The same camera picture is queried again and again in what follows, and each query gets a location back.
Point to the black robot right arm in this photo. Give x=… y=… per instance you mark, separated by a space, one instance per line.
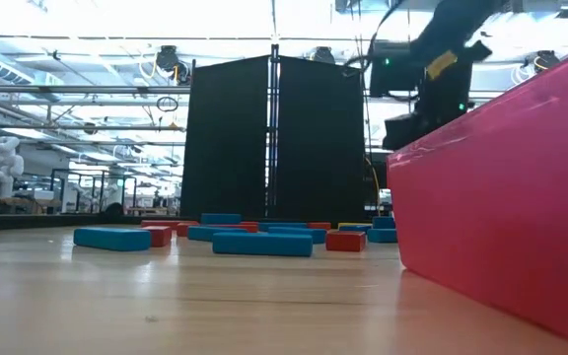
x=461 y=20

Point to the grey ceiling pipe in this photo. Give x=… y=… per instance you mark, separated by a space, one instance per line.
x=82 y=127
x=67 y=89

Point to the red plastic bin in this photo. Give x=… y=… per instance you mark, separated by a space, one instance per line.
x=511 y=197

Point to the red wooden block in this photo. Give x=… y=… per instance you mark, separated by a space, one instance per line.
x=161 y=223
x=252 y=228
x=185 y=229
x=158 y=235
x=345 y=241
x=319 y=225

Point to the black metal rack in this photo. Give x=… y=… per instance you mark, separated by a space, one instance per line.
x=92 y=171

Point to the black aluminium table frame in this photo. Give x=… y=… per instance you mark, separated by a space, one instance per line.
x=18 y=222

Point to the blue wooden block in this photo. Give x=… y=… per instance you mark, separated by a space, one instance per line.
x=221 y=218
x=355 y=229
x=262 y=244
x=381 y=235
x=383 y=222
x=217 y=233
x=112 y=238
x=299 y=234
x=282 y=226

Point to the black partition panel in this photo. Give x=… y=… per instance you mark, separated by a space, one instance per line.
x=215 y=172
x=321 y=148

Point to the wooden workbench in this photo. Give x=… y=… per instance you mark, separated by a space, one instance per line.
x=18 y=203

